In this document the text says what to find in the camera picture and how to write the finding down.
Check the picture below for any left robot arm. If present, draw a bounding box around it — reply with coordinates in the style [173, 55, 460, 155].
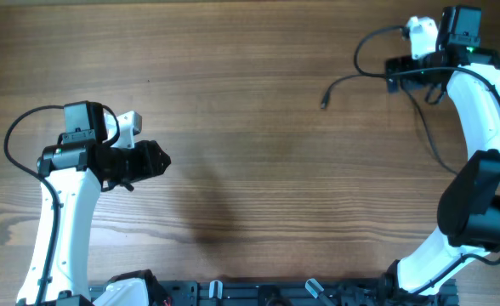
[16, 101, 171, 305]

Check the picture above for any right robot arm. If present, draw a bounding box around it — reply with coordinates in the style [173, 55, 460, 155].
[385, 5, 500, 296]

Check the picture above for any left camera cable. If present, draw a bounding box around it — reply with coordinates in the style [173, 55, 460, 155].
[3, 105, 66, 306]

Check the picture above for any camera cable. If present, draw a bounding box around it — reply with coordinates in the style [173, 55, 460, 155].
[3, 105, 66, 306]
[353, 24, 500, 294]

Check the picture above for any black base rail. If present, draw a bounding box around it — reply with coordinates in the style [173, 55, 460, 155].
[88, 278, 459, 306]

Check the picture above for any right camera cable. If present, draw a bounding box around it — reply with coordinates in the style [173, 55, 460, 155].
[353, 24, 500, 294]

